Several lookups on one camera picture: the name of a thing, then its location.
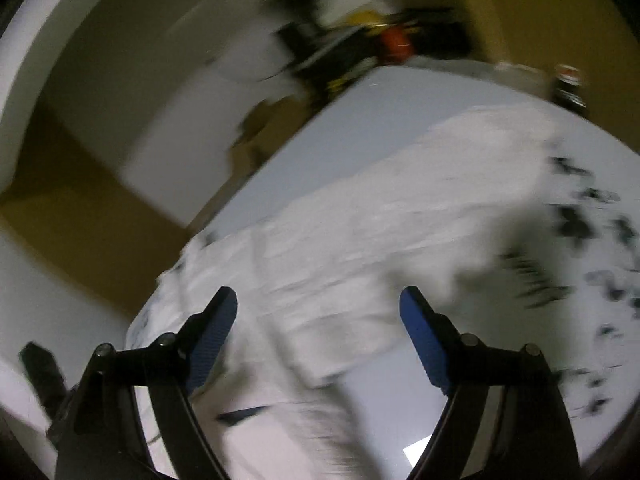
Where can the orange object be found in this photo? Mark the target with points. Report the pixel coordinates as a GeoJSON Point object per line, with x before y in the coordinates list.
{"type": "Point", "coordinates": [397, 42]}

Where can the large brown cardboard box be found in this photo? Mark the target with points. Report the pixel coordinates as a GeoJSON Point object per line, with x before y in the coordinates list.
{"type": "Point", "coordinates": [75, 220]}

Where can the small brown cardboard box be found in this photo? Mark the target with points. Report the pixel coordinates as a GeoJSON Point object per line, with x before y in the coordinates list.
{"type": "Point", "coordinates": [255, 130]}

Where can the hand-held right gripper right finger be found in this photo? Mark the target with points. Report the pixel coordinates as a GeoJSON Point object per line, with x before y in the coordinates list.
{"type": "Point", "coordinates": [422, 342]}

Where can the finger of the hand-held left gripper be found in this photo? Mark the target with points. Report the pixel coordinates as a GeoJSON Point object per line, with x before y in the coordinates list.
{"type": "Point", "coordinates": [42, 377]}

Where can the dark bottle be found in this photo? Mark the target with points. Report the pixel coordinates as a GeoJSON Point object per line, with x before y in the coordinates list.
{"type": "Point", "coordinates": [567, 87]}

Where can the dark cluttered equipment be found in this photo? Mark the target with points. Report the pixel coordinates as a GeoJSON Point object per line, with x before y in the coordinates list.
{"type": "Point", "coordinates": [325, 55]}

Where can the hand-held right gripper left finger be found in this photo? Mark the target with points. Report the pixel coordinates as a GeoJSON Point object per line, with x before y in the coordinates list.
{"type": "Point", "coordinates": [212, 342]}

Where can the yellow object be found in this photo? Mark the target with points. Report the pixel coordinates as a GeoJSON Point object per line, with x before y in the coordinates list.
{"type": "Point", "coordinates": [362, 17]}

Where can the white puffer jacket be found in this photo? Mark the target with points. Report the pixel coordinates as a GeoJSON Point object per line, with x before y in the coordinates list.
{"type": "Point", "coordinates": [350, 240]}

